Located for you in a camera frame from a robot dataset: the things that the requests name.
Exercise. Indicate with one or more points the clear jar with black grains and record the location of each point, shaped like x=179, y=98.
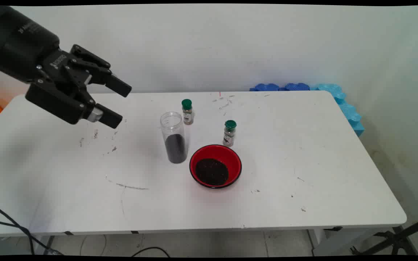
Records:
x=175, y=148

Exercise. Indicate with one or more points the black tripod stand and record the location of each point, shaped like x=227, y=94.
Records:
x=397, y=239

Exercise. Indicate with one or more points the red bowl with black grains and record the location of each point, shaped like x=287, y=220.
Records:
x=212, y=172

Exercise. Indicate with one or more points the green cap spice bottle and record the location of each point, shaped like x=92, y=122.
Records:
x=187, y=114
x=229, y=136

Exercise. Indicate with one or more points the dark blue foam tile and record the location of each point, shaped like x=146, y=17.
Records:
x=298, y=87
x=267, y=87

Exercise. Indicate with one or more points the white table leg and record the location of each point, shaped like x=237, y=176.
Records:
x=334, y=243
x=41, y=244

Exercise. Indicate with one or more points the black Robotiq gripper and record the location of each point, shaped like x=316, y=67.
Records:
x=20, y=43

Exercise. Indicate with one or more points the light blue foam tile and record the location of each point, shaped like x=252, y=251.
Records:
x=350, y=116

